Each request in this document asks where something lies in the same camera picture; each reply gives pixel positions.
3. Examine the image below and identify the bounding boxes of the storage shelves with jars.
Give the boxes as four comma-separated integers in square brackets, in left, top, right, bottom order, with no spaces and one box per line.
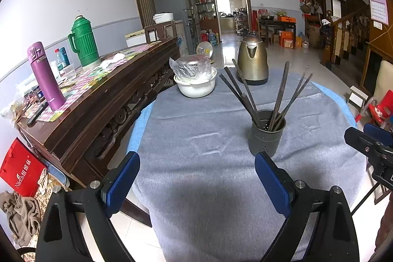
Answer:
[190,0,217,22]

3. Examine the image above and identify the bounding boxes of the dark wooden side table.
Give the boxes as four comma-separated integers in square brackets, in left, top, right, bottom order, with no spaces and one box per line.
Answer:
[259,18,297,46]

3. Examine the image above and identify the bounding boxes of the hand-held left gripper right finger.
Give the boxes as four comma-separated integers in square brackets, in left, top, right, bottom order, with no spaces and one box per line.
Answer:
[254,151,360,262]

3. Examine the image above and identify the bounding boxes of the carved wooden sideboard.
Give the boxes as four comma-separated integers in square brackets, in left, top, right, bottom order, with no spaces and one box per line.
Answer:
[17,37,180,189]

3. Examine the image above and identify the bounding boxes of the clear water bottle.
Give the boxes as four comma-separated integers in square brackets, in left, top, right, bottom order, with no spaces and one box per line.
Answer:
[55,47,70,74]

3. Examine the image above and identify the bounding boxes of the white rice cooker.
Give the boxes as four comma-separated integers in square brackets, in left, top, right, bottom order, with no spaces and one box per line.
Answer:
[153,13,175,25]

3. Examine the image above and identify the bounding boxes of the checkered table mat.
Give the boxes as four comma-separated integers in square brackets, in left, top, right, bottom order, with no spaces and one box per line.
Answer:
[37,42,163,123]

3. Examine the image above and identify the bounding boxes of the green thermos jug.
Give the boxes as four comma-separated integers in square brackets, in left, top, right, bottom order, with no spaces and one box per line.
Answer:
[68,15,101,68]

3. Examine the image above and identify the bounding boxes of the beige armchair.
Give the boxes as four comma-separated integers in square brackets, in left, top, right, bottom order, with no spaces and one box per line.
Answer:
[359,60,393,103]

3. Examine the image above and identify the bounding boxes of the small table fan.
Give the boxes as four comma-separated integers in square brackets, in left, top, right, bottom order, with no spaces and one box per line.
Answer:
[196,41,214,62]

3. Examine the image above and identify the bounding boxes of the wooden chair back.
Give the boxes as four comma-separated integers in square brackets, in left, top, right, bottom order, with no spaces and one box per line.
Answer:
[144,24,168,43]

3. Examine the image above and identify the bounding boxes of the person's right forearm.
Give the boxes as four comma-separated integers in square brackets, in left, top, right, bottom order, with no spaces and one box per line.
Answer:
[373,196,393,262]

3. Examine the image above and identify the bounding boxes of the dark metal chopstick holder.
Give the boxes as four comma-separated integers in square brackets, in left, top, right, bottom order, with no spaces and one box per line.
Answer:
[249,109,287,157]

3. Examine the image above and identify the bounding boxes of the grey refrigerator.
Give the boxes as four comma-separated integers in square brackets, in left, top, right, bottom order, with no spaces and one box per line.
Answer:
[149,0,197,57]

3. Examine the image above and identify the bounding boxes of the grey tablecloth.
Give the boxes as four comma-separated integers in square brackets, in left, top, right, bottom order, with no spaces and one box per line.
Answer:
[132,70,367,262]

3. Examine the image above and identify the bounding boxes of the tall orange box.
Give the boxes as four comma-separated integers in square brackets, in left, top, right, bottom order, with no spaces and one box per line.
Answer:
[281,30,295,49]

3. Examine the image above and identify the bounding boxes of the brown rag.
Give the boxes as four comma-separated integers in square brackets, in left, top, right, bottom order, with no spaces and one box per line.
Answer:
[0,191,42,247]

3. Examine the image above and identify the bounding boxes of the red child chair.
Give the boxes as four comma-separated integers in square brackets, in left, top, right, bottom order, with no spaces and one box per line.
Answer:
[356,98,393,131]

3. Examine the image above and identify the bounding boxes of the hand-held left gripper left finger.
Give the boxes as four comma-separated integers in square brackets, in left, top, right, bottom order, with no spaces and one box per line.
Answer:
[35,151,141,262]

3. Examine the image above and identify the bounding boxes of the purple thermos bottle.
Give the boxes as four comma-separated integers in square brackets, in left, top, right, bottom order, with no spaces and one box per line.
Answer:
[27,41,66,111]

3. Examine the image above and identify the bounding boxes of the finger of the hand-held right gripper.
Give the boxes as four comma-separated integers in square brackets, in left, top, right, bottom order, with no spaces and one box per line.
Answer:
[344,126,393,165]
[363,123,393,148]

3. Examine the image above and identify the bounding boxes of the red paper bag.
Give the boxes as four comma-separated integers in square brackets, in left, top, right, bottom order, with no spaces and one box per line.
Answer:
[0,138,47,197]

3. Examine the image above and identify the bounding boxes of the gold electric kettle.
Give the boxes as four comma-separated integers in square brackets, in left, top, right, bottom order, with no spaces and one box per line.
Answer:
[237,32,269,86]

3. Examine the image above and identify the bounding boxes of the blue table cover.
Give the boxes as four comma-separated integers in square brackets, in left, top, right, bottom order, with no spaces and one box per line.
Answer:
[127,79,359,164]

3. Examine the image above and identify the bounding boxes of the white chest freezer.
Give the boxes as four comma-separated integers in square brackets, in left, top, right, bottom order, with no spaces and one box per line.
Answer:
[125,29,147,48]

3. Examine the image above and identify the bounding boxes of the white plastic bowl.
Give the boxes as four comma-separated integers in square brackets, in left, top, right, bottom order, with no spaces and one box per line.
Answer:
[174,67,218,98]

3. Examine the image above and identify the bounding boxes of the bundle of dark chopsticks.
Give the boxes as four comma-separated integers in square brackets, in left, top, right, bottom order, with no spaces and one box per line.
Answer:
[219,59,314,132]

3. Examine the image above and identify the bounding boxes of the black remote control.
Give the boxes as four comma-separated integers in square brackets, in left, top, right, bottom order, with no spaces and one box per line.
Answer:
[27,104,48,127]

